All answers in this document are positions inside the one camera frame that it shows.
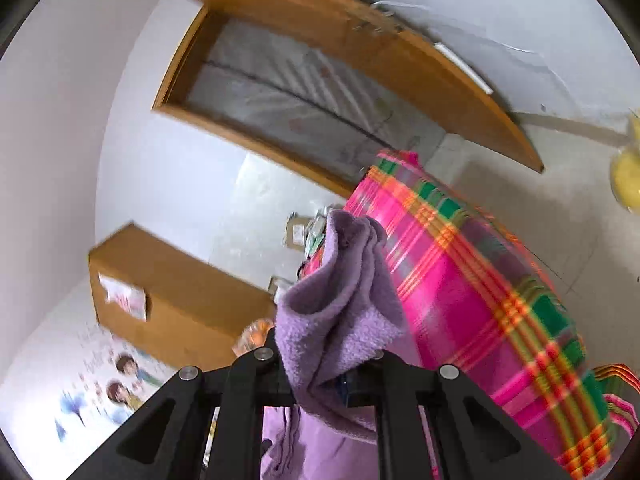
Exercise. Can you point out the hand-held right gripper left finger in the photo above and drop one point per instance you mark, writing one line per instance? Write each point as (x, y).
(265, 380)

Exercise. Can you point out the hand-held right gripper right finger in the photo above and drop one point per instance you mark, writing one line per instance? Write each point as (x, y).
(400, 390)

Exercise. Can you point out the purple sweater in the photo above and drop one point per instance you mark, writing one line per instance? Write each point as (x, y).
(340, 320)

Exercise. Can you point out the bag of oranges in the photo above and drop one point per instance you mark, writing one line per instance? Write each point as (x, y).
(252, 337)

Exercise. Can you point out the small white box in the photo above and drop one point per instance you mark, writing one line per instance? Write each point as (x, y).
(280, 286)

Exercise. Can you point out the pink green plaid bed sheet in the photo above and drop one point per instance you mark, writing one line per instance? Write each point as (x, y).
(475, 310)

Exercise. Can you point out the wooden wardrobe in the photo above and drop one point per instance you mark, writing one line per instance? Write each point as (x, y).
(175, 300)

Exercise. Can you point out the brown cardboard box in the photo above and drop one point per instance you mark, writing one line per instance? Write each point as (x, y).
(300, 232)

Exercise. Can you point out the white pink plastic bag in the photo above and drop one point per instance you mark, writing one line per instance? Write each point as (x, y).
(122, 297)

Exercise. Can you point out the clear plastic door curtain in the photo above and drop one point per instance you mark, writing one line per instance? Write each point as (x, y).
(300, 100)

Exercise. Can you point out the pale yellow plastic bag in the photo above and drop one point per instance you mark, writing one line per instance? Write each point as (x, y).
(627, 175)

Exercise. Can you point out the wooden door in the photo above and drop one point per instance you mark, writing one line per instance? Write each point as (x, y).
(375, 50)

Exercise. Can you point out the cartoon couple wall sticker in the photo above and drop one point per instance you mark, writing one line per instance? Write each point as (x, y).
(125, 390)

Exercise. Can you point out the wooden door frame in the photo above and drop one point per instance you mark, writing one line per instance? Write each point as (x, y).
(225, 132)

